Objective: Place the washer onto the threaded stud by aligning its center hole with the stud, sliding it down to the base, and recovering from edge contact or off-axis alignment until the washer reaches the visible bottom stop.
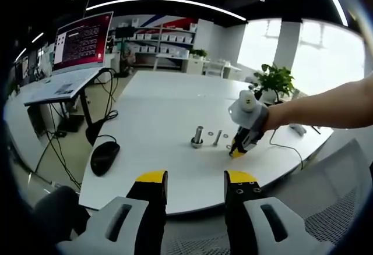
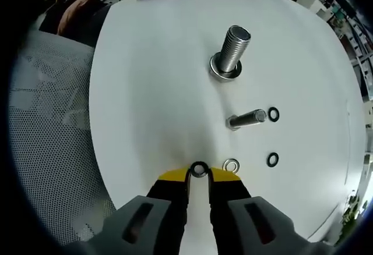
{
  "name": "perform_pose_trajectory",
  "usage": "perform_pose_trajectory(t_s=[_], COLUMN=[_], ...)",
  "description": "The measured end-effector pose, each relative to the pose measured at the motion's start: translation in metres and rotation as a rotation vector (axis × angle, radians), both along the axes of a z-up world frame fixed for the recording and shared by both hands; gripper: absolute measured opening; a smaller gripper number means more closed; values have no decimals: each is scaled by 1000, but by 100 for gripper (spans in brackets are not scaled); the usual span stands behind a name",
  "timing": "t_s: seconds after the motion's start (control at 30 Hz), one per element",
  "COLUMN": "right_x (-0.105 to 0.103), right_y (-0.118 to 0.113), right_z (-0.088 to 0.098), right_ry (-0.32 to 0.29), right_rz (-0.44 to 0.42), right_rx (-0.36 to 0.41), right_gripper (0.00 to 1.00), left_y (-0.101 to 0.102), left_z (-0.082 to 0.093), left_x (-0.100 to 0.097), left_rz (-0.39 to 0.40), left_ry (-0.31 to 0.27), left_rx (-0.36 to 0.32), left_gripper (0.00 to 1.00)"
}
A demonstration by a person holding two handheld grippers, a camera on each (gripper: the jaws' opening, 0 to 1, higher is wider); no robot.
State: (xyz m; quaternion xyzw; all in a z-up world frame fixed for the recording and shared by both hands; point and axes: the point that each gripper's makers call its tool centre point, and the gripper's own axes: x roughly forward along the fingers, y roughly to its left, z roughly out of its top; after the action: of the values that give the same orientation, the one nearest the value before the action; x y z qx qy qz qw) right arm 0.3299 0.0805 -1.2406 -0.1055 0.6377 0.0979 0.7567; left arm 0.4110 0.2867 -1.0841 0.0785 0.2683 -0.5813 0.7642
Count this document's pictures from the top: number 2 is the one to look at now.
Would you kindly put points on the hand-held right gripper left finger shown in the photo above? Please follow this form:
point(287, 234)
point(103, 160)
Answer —
point(166, 202)

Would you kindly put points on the small silver washer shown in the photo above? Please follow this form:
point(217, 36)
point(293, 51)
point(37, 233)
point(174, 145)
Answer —
point(225, 165)

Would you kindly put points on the small black washer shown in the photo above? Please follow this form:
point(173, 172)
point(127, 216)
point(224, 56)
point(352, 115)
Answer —
point(270, 114)
point(270, 159)
point(192, 170)

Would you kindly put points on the large threaded steel stud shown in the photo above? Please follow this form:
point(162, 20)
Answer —
point(233, 51)

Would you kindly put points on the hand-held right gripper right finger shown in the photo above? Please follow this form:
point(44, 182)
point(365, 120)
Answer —
point(230, 202)

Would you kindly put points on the shelf with white bins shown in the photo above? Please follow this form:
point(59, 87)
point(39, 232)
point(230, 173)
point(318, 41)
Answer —
point(361, 48)

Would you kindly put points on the grey mesh office chair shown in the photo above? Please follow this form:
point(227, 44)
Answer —
point(52, 135)

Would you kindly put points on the small threaded steel stud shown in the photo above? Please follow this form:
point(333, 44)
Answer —
point(247, 119)

